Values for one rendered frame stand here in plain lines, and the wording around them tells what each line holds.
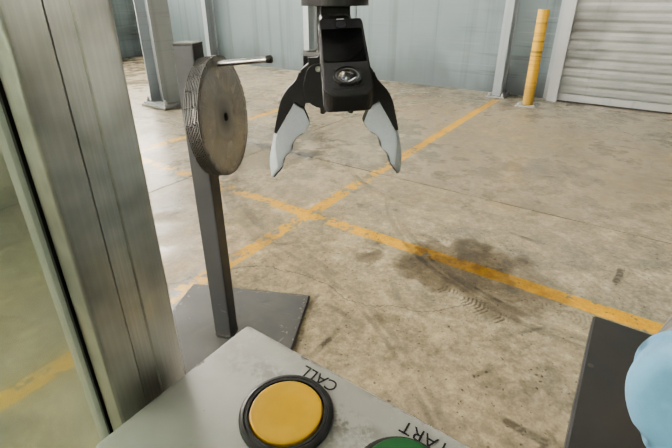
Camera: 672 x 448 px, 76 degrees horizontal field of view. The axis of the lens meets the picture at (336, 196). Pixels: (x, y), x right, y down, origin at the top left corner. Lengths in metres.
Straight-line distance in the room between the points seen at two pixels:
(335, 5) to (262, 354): 0.32
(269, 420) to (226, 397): 0.03
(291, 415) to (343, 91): 0.26
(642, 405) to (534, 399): 1.26
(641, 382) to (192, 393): 0.24
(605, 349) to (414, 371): 1.00
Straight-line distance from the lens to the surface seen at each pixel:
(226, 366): 0.29
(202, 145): 1.13
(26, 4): 0.21
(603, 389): 0.54
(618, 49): 5.69
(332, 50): 0.43
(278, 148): 0.49
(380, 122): 0.49
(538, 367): 1.66
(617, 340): 0.61
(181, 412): 0.28
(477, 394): 1.51
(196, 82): 1.14
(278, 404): 0.26
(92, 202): 0.23
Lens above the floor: 1.10
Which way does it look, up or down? 25 degrees down
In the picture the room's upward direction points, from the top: straight up
